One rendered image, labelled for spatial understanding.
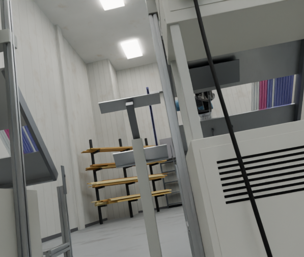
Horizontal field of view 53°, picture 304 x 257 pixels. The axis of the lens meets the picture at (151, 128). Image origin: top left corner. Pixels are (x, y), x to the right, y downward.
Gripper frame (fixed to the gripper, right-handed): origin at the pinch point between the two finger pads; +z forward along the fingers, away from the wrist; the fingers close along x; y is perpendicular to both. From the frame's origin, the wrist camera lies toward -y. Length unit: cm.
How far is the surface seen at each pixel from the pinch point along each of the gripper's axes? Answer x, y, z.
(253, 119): 23.9, -16.6, -1.8
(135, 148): -45.2, -18.2, 4.3
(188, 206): -24, -25, 56
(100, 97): -241, -210, -991
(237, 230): -13, -9, 94
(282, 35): 25, 32, 38
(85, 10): -186, 96, -799
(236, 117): 14.1, -13.1, -1.0
